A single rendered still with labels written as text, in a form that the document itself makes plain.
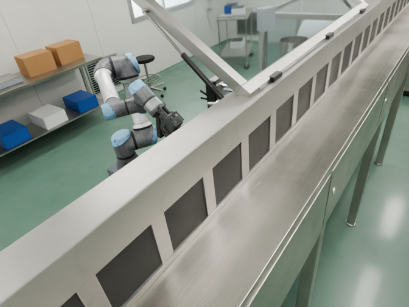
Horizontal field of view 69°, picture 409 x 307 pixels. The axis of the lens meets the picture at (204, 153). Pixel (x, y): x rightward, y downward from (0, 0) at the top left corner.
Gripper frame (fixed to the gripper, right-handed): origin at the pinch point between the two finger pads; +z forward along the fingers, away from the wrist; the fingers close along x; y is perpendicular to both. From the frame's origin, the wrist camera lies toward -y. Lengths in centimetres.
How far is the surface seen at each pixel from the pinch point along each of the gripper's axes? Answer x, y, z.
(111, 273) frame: -66, 50, 16
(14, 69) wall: 67, -251, -247
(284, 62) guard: 3, 58, 6
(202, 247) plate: -48, 44, 26
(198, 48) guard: -18, 56, -10
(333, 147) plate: 2, 52, 34
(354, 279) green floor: 67, -51, 136
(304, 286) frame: 9, -17, 87
